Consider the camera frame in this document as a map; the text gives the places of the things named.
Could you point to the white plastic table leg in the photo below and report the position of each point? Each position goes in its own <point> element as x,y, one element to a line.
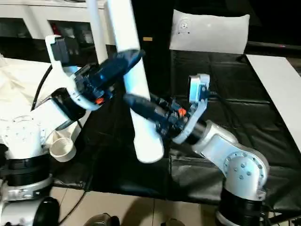
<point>136,70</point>
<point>97,30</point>

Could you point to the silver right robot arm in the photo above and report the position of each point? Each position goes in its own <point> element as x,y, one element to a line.
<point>230,155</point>

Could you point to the black box with gold label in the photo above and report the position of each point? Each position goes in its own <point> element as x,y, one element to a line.
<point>155,30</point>

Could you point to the white panel with screw holes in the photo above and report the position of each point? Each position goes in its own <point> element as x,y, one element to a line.
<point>211,30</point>

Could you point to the white glass-door cabinet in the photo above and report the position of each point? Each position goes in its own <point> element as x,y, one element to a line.
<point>35,14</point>

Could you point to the flat white board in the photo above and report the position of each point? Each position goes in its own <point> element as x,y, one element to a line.
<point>277,82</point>

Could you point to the dark left robot foot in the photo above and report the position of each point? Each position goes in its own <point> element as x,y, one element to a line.
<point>103,220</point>

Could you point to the black bar with red light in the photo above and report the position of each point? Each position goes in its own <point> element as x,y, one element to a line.
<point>275,46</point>

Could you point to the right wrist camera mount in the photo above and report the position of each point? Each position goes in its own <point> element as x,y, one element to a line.
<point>200,94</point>

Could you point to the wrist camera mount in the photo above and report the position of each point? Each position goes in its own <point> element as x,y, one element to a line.
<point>61,61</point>
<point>200,94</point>

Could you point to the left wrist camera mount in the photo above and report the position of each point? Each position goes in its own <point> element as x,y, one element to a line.
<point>61,61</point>

